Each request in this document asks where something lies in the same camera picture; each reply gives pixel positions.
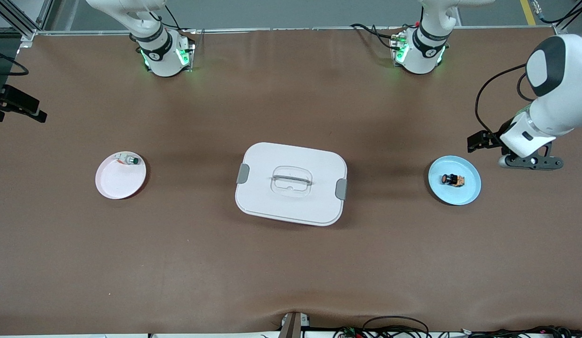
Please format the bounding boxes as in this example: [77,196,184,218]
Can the light blue round plate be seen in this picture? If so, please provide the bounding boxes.
[428,155,482,206]

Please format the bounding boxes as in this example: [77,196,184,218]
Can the pink round plate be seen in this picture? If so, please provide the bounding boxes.
[95,151,147,200]

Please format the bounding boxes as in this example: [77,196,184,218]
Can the white lidded storage box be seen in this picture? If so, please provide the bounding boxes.
[235,142,348,227]

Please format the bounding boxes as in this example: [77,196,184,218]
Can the thin black loose cable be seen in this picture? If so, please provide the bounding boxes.
[0,47,30,77]

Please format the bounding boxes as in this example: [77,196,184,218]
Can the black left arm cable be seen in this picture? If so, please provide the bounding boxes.
[475,63,541,147]

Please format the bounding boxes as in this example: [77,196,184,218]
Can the aluminium frame profile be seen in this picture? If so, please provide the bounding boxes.
[552,0,582,36]
[0,0,54,48]

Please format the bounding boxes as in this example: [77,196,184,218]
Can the black cable bundle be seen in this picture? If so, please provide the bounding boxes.
[349,23,405,51]

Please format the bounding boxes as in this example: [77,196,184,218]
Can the black arm base cable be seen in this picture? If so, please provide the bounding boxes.
[152,5,197,33]

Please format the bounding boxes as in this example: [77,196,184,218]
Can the tangled floor cables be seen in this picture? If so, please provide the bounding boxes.
[333,316,582,338]

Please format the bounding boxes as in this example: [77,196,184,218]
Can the silver table edge rail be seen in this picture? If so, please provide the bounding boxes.
[35,26,554,36]

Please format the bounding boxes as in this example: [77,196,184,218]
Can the brown camera stand post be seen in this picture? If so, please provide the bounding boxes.
[279,311,311,338]

